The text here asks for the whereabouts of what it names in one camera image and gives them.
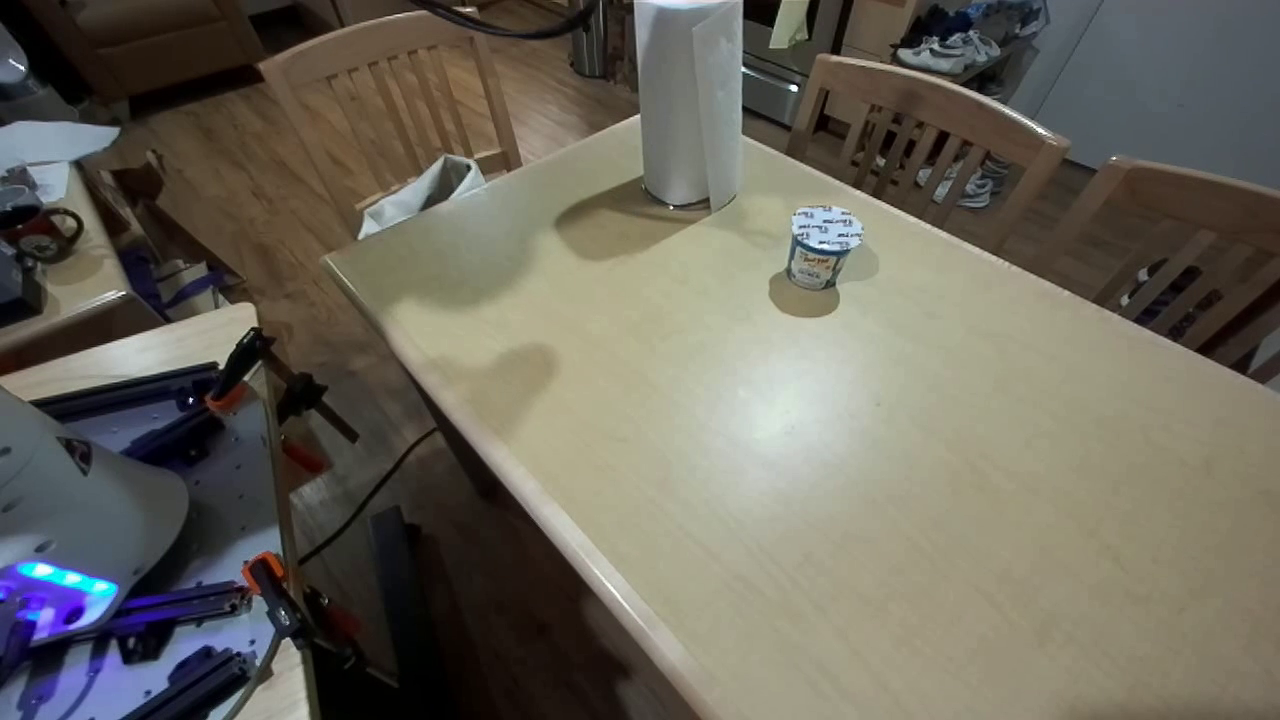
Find white paper towel roll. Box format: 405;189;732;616
637;0;745;208

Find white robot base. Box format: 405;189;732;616
0;391;190;645

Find wooden chair far middle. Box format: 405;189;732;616
789;52;1068;251

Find wooden chair behind table left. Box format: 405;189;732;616
258;14;525;229

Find wooden chair far right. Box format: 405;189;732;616
1040;155;1280;386

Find small white blue cup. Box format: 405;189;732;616
789;206;863;288

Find metal trash can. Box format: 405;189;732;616
571;0;615;82

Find orange black clamp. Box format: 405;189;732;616
205;327;358;443

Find white sneakers on floor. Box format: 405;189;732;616
896;32;1002;78

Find side wooden desk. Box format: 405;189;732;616
0;121;161;372

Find black power cord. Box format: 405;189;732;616
290;421;448;567

